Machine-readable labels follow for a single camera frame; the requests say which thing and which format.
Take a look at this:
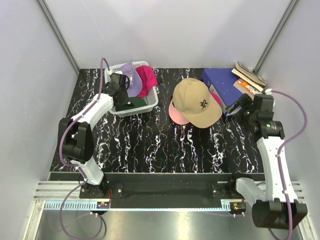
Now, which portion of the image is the lavender baseball cap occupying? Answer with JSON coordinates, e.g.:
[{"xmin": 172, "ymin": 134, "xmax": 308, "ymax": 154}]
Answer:
[{"xmin": 119, "ymin": 62, "xmax": 143, "ymax": 98}]

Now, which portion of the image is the dark green cap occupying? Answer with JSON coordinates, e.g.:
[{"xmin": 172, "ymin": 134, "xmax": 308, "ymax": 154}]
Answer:
[{"xmin": 115, "ymin": 97, "xmax": 147, "ymax": 112}]

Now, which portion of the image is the beige baseball cap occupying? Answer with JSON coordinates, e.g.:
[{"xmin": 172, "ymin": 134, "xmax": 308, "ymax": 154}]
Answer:
[{"xmin": 172, "ymin": 78, "xmax": 223, "ymax": 129}]

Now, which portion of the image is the light pink baseball cap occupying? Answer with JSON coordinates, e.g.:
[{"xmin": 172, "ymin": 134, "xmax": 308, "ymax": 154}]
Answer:
[{"xmin": 168, "ymin": 100, "xmax": 190, "ymax": 125}]

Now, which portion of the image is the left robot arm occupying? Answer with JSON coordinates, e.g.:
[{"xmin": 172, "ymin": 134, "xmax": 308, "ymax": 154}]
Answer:
[{"xmin": 57, "ymin": 72, "xmax": 130, "ymax": 198}]

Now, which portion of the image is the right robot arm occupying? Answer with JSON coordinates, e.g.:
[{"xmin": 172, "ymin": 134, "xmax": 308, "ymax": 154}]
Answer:
[{"xmin": 227, "ymin": 94, "xmax": 308, "ymax": 231}]

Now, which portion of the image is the orange paperback book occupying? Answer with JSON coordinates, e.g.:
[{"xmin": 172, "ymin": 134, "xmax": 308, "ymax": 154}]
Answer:
[{"xmin": 233, "ymin": 78, "xmax": 262, "ymax": 98}]

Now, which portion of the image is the tan paperback book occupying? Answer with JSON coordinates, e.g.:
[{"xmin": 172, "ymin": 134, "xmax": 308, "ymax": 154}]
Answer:
[{"xmin": 231, "ymin": 61, "xmax": 267, "ymax": 92}]

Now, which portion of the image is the white plastic basket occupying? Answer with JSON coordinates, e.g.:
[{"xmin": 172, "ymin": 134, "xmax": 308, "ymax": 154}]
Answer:
[{"xmin": 104, "ymin": 60, "xmax": 159, "ymax": 118}]

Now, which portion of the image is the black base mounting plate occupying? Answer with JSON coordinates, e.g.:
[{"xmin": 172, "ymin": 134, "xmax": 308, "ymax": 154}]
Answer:
[{"xmin": 79, "ymin": 173, "xmax": 246, "ymax": 211}]

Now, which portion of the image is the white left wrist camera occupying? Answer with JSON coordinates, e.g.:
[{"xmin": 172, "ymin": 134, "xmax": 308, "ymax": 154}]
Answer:
[{"xmin": 106, "ymin": 70, "xmax": 123, "ymax": 76}]

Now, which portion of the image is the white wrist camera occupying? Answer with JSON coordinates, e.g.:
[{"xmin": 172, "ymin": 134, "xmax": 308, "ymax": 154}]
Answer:
[
  {"xmin": 106, "ymin": 70, "xmax": 123, "ymax": 76},
  {"xmin": 262, "ymin": 88, "xmax": 273, "ymax": 96}
]

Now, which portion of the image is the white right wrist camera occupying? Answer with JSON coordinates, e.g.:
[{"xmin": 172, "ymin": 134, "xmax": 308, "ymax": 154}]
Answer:
[{"xmin": 262, "ymin": 88, "xmax": 273, "ymax": 96}]

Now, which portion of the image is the blue ring binder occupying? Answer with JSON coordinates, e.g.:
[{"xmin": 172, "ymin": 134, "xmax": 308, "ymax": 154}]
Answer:
[{"xmin": 201, "ymin": 68, "xmax": 250, "ymax": 119}]

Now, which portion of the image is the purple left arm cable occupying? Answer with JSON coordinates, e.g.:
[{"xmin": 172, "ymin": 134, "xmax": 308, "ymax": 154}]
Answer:
[{"xmin": 59, "ymin": 57, "xmax": 111, "ymax": 168}]

